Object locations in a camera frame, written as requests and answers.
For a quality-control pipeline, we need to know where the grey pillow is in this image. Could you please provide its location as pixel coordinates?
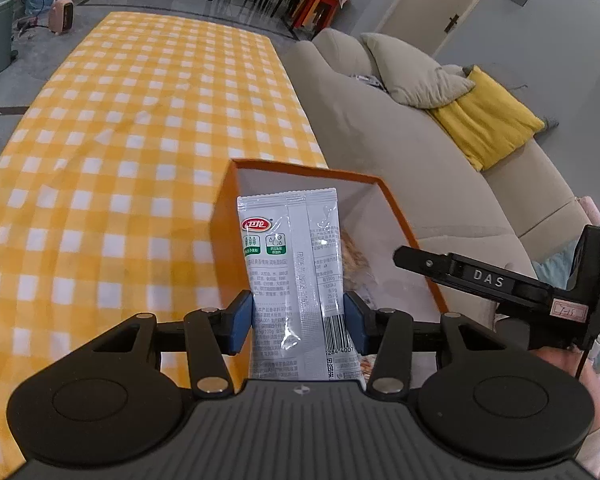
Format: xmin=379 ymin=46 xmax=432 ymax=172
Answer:
xmin=360 ymin=32 xmax=476 ymax=110

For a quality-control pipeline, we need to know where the white snack packet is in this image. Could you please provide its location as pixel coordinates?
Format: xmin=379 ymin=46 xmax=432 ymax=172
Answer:
xmin=236 ymin=187 xmax=368 ymax=381

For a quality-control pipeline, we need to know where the yellow pillow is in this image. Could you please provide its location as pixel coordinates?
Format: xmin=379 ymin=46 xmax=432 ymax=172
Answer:
xmin=427 ymin=65 xmax=548 ymax=172

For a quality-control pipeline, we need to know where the yellow checkered tablecloth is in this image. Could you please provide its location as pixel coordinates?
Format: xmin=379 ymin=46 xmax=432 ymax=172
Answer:
xmin=0 ymin=10 xmax=331 ymax=476

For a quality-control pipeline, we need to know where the small patterned item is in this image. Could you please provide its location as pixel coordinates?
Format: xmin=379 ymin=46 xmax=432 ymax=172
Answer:
xmin=350 ymin=73 xmax=386 ymax=92

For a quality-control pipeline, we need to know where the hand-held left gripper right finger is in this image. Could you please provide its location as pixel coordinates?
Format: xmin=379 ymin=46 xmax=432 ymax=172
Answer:
xmin=345 ymin=291 xmax=531 ymax=395

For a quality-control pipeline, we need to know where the clear biscuit bag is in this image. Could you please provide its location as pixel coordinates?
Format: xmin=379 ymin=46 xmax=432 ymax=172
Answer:
xmin=340 ymin=230 xmax=381 ymax=311

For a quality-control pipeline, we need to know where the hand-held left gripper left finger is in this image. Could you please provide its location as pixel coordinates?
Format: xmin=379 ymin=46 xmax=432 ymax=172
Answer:
xmin=67 ymin=290 xmax=253 ymax=395

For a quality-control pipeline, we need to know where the orange stool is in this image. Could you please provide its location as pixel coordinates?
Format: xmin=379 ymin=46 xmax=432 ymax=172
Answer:
xmin=292 ymin=0 xmax=351 ymax=41

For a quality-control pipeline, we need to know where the pink heater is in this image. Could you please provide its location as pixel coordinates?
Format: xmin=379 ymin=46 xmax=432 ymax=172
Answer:
xmin=50 ymin=0 xmax=77 ymax=36

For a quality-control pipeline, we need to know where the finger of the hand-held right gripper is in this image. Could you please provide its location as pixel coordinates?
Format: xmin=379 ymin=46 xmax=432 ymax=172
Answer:
xmin=393 ymin=245 xmax=551 ymax=307

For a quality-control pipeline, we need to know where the beige sofa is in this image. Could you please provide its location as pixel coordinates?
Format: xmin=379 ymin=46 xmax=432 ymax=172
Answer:
xmin=282 ymin=27 xmax=596 ymax=331

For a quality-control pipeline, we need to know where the orange cardboard box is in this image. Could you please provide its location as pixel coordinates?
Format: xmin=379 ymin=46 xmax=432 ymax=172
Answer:
xmin=211 ymin=158 xmax=448 ymax=321

